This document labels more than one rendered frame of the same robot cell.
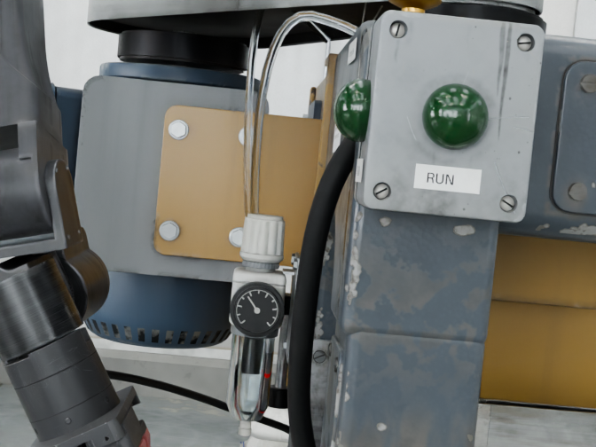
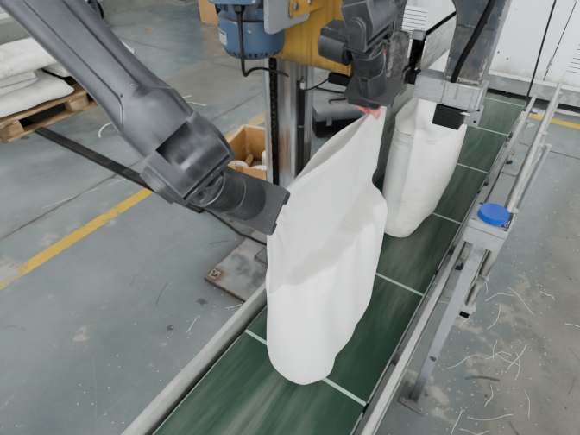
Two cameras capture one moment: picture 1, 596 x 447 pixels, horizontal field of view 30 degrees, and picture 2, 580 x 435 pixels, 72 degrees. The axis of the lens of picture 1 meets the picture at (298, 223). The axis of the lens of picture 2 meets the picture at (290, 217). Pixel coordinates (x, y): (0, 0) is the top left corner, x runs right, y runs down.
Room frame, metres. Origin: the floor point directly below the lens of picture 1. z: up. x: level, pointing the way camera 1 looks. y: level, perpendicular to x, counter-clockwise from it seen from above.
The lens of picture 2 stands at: (0.38, 0.85, 1.40)
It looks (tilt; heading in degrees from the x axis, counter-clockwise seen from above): 40 degrees down; 307
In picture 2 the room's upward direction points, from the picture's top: straight up
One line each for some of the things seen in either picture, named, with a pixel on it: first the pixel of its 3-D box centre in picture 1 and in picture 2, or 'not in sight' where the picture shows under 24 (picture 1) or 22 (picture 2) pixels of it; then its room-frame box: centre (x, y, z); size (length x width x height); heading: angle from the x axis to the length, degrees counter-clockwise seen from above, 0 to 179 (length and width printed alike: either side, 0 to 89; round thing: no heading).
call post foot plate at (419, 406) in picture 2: not in sight; (414, 396); (0.42, 0.06, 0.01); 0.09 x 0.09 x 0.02; 3
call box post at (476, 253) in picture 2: not in sight; (441, 335); (0.42, 0.06, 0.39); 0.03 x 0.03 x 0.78; 3
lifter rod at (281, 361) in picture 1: (284, 350); not in sight; (0.82, 0.00, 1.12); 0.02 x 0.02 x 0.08
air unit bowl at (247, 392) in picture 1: (249, 376); not in sight; (0.77, 0.02, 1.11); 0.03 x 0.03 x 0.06
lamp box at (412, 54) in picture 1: (445, 119); not in sight; (0.53, -0.06, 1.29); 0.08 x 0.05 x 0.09; 93
